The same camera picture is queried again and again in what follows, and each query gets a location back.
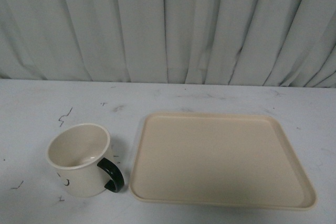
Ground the white smiley mug black handle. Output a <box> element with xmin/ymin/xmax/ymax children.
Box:
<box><xmin>46</xmin><ymin>123</ymin><xmax>125</xmax><ymax>197</ymax></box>

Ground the beige rectangular plastic tray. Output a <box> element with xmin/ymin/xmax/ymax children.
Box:
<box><xmin>129</xmin><ymin>112</ymin><xmax>317</xmax><ymax>210</ymax></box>

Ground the grey-white pleated curtain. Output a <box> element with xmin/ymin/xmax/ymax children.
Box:
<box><xmin>1</xmin><ymin>0</ymin><xmax>335</xmax><ymax>88</ymax></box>

